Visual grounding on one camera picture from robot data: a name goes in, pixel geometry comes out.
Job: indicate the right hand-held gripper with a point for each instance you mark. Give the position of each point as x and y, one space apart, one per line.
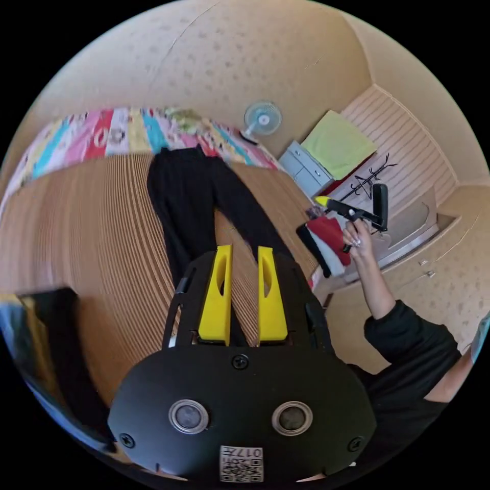
350 210

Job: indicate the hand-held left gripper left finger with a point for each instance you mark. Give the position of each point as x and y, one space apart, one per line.
214 306

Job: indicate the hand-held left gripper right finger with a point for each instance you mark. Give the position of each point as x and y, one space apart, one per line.
272 310

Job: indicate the person's right forearm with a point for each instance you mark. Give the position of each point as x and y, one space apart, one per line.
377 287

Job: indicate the black long pants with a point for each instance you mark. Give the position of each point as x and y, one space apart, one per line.
183 191

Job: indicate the person's right hand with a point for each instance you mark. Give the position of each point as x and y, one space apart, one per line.
361 239

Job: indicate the grey drawer cabinet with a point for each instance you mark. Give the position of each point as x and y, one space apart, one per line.
306 168

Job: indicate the black coat rack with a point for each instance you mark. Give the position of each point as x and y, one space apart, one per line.
365 182

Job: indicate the light green cloth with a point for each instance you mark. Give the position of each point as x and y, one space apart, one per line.
337 147

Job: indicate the pale blue standing fan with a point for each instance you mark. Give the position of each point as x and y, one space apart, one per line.
263 119

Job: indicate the bed with woven mat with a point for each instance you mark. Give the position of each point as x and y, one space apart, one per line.
95 229

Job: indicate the person's body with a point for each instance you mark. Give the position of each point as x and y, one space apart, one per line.
409 363

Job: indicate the beige patterned cupboard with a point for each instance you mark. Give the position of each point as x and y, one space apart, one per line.
440 298

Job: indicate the dark pile of clothes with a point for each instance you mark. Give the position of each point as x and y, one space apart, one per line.
57 344

